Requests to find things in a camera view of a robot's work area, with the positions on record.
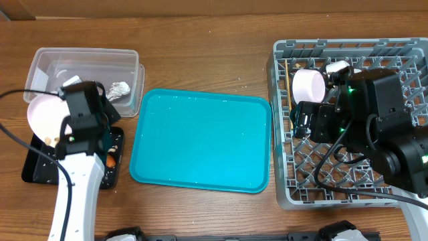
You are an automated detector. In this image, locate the pink bowl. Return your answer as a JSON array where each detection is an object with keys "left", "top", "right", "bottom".
[{"left": 292, "top": 69, "right": 325, "bottom": 104}]

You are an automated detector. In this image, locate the orange carrot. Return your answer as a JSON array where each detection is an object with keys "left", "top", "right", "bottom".
[{"left": 106, "top": 155, "right": 116, "bottom": 169}]

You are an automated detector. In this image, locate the white bowl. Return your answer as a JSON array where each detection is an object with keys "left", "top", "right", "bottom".
[{"left": 326, "top": 60, "right": 350, "bottom": 80}]

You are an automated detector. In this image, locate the pink plate with peanuts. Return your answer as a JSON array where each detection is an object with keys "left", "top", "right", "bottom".
[{"left": 27, "top": 94, "right": 70, "bottom": 147}]

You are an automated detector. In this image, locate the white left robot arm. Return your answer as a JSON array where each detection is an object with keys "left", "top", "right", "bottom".
[{"left": 47, "top": 152, "right": 104, "bottom": 241}]

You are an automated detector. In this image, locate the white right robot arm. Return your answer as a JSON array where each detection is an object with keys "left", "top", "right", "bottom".
[{"left": 291, "top": 66, "right": 427, "bottom": 240}]

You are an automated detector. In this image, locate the rice and peanut pile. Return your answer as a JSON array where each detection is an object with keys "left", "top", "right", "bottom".
[{"left": 32, "top": 132, "right": 124, "bottom": 189}]

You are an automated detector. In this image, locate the clear plastic bin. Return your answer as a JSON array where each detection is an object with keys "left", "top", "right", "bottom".
[{"left": 25, "top": 48, "right": 144, "bottom": 118}]

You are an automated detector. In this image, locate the black tray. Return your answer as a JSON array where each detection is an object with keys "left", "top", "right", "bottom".
[{"left": 21, "top": 127, "right": 124, "bottom": 189}]

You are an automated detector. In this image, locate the teal plastic tray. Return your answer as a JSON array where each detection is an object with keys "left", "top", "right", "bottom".
[{"left": 129, "top": 88, "right": 272, "bottom": 193}]

